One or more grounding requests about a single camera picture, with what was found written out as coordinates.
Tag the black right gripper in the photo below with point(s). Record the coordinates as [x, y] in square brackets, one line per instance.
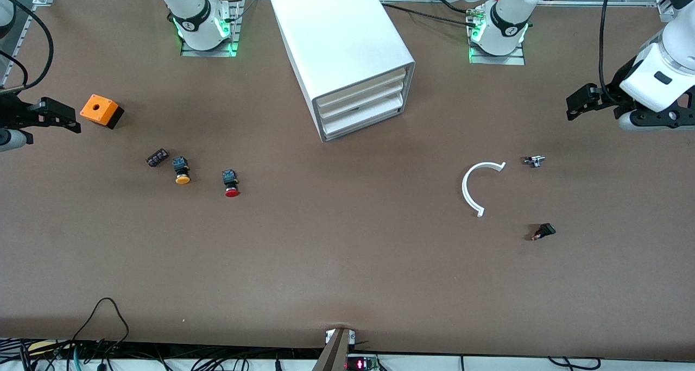
[13, 113]

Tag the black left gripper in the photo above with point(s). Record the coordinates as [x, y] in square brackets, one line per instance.
[612, 95]

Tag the white plastic bin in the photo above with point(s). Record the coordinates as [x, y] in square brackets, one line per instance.
[362, 120]

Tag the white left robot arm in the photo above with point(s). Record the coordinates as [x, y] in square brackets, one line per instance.
[507, 12]

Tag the black square push button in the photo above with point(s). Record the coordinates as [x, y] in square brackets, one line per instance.
[545, 230]

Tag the yellow push button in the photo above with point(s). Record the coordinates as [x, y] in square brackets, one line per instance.
[181, 167]

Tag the red push button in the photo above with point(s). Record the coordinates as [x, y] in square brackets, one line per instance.
[231, 182]

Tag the orange box with black base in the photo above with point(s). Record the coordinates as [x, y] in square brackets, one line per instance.
[98, 109]

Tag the black terminal block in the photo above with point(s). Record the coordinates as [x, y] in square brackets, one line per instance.
[157, 157]

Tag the red LED display module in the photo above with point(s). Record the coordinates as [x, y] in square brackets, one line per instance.
[361, 364]

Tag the aluminium table edge rail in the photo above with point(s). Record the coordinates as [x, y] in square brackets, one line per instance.
[27, 23]

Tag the white semicircular bracket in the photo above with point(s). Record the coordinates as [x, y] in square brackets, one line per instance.
[463, 188]

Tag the brown camera mount beam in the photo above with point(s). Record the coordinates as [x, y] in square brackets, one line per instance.
[334, 354]

